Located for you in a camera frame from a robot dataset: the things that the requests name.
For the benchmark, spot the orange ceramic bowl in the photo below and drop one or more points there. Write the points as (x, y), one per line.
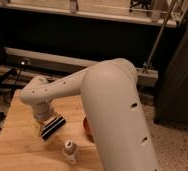
(86, 128)

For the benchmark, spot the small white plastic bottle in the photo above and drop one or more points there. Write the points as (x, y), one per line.
(69, 151)

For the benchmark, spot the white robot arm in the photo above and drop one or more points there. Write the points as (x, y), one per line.
(111, 102)

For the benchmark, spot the black white striped block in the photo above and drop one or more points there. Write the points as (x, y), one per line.
(52, 126)

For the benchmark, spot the metal pole stand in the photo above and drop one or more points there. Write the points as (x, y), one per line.
(146, 65)

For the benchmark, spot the long grey baseboard heater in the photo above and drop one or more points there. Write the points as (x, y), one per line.
(70, 64)

